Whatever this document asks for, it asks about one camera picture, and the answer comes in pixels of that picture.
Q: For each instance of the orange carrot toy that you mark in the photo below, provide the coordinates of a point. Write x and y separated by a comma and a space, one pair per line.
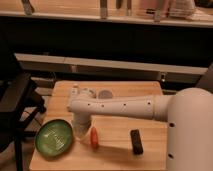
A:
94, 138

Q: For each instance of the black chair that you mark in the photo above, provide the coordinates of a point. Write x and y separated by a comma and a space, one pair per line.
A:
19, 104

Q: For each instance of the black rectangular block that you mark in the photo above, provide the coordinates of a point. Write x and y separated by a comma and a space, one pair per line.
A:
136, 142

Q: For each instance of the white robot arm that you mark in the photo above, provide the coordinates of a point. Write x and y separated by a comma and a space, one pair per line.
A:
188, 115

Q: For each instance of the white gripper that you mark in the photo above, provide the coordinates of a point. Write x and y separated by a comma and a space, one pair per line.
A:
81, 124

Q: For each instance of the wooden table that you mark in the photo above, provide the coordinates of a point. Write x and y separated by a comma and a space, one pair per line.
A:
115, 150

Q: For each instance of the green ceramic bowl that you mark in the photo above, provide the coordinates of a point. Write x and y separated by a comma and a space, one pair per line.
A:
54, 138

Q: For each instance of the grey round disc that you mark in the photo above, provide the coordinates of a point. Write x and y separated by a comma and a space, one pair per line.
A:
105, 94

